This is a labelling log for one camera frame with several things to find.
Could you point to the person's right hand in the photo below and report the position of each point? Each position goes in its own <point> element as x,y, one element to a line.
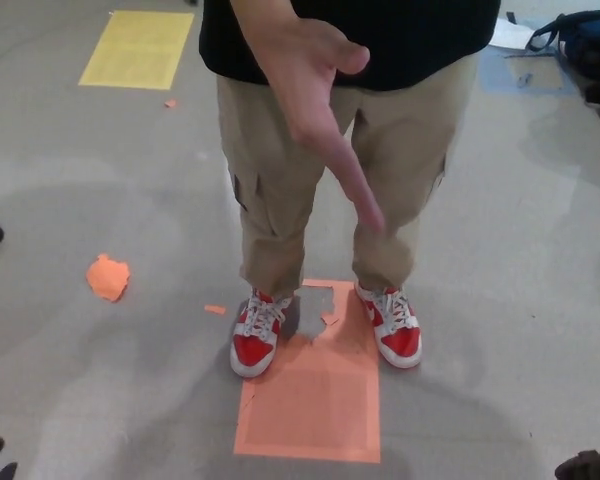
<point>310,90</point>

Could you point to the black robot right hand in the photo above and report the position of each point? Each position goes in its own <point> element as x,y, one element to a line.
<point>590,466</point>

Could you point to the khaki cargo pants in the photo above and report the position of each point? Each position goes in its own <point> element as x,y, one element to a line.
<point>260,150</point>

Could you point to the black t-shirt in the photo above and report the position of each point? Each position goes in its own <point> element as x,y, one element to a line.
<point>430,40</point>

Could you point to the tiny orange paper scrap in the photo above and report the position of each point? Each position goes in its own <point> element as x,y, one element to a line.
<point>170,103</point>

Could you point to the yellow paper floor sheet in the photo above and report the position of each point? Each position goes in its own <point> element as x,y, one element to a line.
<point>137,50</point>

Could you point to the white paper sheet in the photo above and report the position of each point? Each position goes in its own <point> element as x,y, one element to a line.
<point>510,34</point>

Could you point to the crumpled orange paper piece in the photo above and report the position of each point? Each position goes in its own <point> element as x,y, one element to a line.
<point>107,277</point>

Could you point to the red white left sneaker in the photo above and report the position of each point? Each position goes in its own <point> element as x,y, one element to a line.
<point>397,340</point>

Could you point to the red white sneaker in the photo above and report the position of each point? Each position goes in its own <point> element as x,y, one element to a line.
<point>397,340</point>
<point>252,345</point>

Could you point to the blue paper floor sheet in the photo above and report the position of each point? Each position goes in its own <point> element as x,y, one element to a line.
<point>547,75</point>

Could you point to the small orange paper strip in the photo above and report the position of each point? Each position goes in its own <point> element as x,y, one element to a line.
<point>215,309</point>

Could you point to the red white right sneaker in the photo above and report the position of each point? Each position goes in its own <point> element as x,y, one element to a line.
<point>252,345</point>

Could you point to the orange paper floor sheet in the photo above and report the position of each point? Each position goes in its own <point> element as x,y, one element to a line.
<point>310,410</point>

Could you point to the blue backpack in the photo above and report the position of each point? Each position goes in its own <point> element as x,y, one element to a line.
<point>592,42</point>

